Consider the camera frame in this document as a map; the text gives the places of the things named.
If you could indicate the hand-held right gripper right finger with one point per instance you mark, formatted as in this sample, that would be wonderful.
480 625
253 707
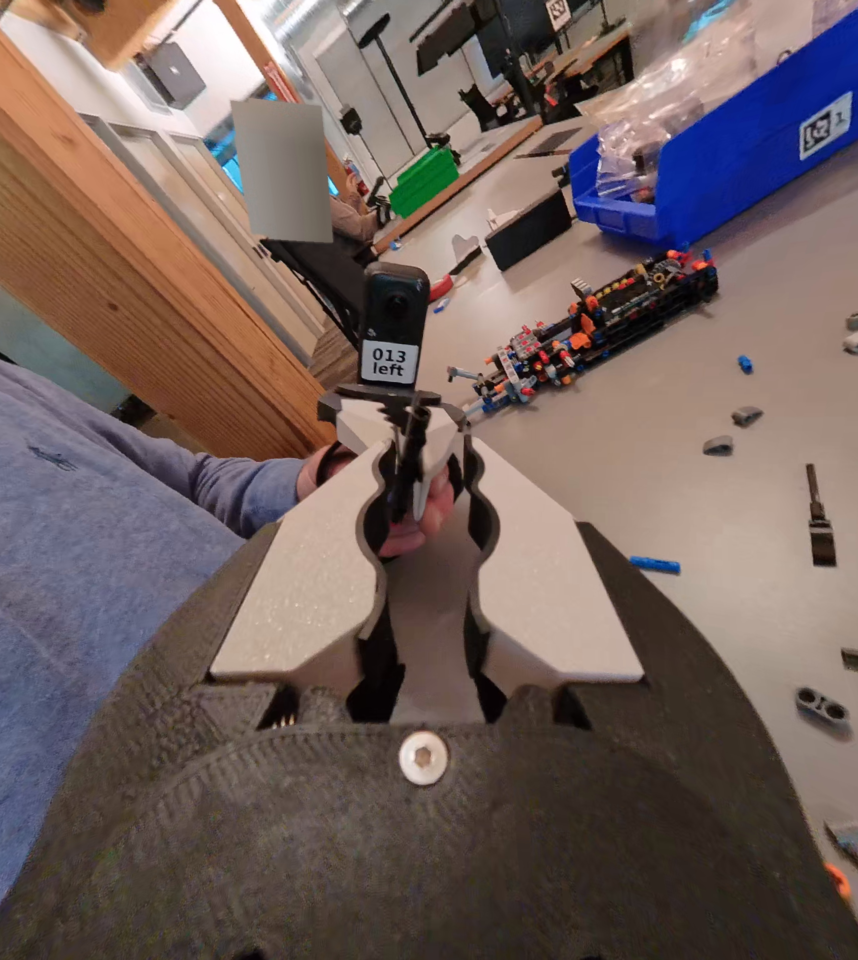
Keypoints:
556 600

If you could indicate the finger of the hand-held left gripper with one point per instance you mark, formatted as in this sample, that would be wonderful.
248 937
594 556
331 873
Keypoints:
361 427
440 442

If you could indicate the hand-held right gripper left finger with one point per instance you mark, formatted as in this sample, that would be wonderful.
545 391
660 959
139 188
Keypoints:
301 600

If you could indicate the person's left forearm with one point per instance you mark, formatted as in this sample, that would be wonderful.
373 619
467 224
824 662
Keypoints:
249 487

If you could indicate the long blue lego pin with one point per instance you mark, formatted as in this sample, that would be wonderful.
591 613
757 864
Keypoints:
654 564

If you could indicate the dark grey curved lego piece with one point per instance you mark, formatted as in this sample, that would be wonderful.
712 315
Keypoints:
718 445
747 415

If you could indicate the lego chassis model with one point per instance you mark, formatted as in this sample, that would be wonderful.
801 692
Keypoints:
624 300

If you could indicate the dark grey two-hole lego beam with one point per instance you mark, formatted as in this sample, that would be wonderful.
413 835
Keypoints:
823 709

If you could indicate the grey lego pin connector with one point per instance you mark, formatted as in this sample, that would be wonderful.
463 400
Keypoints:
853 844

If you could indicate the orange two-hole lego beam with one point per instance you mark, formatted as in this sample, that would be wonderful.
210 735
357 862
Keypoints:
838 881

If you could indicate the person's left hand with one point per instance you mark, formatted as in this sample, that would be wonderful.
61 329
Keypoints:
408 541

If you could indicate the red black hand tool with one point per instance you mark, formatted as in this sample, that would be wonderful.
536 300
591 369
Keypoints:
442 286

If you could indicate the black office chair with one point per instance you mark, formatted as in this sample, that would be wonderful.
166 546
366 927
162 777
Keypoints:
316 277

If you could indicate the grey wedge plate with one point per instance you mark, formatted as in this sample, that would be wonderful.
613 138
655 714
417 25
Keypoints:
465 251

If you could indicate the green bin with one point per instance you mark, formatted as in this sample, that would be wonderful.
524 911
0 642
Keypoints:
421 180

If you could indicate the white plastic part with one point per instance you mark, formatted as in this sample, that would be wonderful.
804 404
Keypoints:
500 219

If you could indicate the black flat pad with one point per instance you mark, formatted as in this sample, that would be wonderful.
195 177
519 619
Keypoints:
549 141

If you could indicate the black pole stand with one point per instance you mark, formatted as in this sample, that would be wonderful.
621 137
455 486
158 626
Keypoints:
399 75

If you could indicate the person's blue sweater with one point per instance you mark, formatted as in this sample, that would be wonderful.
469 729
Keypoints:
39 600

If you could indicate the black blade piece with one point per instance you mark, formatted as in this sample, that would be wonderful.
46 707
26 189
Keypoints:
821 540

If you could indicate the grey square device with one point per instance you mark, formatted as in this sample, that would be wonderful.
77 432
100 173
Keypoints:
174 71

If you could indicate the black white marker tag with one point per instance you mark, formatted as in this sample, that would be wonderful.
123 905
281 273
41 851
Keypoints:
558 13

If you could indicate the pile of clear plastic bags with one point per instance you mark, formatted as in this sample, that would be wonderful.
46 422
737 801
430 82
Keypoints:
661 97

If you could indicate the blue bin white label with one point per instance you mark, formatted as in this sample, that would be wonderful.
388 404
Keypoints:
736 150

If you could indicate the wooden loft structure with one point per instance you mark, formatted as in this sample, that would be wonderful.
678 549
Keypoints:
136 22

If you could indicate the wooden post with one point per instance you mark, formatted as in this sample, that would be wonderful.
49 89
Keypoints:
99 262

